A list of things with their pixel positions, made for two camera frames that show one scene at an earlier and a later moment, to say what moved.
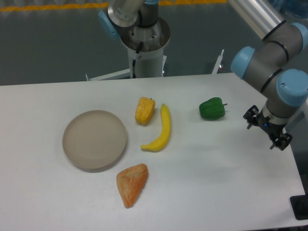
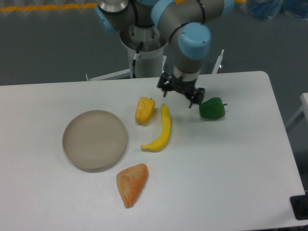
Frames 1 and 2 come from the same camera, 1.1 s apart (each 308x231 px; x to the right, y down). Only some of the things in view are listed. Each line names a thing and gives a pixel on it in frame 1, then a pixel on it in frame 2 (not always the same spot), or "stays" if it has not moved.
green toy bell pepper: (212, 109) stays
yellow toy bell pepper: (144, 110) stays
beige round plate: (94, 140) stays
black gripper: (273, 129) to (166, 83)
